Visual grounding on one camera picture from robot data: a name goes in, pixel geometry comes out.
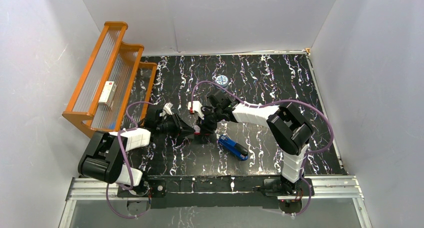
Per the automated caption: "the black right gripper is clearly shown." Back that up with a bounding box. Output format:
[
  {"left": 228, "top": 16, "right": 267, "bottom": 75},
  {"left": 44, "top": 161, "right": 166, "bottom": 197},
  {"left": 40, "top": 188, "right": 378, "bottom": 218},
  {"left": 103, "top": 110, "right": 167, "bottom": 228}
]
[{"left": 196, "top": 107, "right": 223, "bottom": 136}]

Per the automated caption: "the blue black stapler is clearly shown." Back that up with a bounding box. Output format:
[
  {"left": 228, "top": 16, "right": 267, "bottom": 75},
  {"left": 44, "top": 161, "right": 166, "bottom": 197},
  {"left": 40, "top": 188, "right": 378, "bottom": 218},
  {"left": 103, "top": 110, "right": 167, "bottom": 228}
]
[{"left": 217, "top": 134, "right": 249, "bottom": 161}]

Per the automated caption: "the red white staples box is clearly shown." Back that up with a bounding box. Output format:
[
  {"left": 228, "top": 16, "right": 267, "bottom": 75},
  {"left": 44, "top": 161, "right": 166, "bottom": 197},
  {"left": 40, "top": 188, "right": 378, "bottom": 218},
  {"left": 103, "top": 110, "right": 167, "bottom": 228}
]
[{"left": 194, "top": 125, "right": 201, "bottom": 135}]

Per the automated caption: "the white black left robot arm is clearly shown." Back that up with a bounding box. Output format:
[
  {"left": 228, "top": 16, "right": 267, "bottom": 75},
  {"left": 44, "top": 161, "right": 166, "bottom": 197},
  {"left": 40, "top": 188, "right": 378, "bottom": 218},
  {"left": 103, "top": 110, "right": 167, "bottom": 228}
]
[{"left": 77, "top": 112, "right": 195, "bottom": 196}]

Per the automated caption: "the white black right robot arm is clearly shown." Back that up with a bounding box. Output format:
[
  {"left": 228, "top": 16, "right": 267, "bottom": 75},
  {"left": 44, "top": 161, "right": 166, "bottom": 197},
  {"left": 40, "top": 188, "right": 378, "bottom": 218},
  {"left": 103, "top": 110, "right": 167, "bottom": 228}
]
[{"left": 187, "top": 91, "right": 314, "bottom": 195}]

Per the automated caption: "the blue white round tin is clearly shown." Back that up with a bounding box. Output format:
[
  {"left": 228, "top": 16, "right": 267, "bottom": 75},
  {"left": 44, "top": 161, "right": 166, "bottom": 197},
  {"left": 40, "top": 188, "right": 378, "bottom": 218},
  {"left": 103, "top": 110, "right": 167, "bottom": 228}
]
[{"left": 215, "top": 74, "right": 230, "bottom": 89}]

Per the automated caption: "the orange wooden tiered shelf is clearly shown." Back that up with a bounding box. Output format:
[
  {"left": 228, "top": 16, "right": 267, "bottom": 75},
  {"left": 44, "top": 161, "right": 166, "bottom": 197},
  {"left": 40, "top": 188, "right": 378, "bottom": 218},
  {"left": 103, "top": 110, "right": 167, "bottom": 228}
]
[{"left": 62, "top": 21, "right": 158, "bottom": 138}]

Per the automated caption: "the white red box on shelf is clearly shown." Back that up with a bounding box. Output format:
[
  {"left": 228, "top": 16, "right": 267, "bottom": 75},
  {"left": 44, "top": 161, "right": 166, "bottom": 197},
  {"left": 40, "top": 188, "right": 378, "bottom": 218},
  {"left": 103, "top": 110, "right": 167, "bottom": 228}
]
[{"left": 98, "top": 81, "right": 117, "bottom": 107}]

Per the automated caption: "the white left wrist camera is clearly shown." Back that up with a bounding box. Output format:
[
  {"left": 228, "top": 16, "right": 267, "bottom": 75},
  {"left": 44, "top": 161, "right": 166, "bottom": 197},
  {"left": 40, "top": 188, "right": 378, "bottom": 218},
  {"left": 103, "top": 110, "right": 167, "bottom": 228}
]
[{"left": 161, "top": 102, "right": 174, "bottom": 117}]

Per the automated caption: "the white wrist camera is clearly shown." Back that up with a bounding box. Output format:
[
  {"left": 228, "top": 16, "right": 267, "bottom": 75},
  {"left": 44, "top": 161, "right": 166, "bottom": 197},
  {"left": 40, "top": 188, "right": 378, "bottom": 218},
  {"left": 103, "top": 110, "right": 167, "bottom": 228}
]
[
  {"left": 161, "top": 102, "right": 174, "bottom": 117},
  {"left": 187, "top": 100, "right": 204, "bottom": 120}
]

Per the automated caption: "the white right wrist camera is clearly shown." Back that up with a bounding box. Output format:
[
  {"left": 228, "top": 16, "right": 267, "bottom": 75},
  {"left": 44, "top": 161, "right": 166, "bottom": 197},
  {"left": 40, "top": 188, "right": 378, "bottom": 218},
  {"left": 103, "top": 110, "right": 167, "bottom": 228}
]
[{"left": 187, "top": 100, "right": 204, "bottom": 120}]

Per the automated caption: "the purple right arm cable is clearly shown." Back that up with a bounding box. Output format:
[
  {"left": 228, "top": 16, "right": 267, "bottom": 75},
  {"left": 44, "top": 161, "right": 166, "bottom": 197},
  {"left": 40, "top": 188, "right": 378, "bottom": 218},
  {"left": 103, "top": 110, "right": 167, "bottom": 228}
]
[{"left": 191, "top": 80, "right": 335, "bottom": 217}]

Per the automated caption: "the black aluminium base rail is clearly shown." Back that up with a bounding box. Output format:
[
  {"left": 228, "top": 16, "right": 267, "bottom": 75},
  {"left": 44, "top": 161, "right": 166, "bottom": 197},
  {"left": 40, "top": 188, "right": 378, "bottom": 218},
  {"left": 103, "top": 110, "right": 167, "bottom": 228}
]
[{"left": 62, "top": 175, "right": 366, "bottom": 221}]

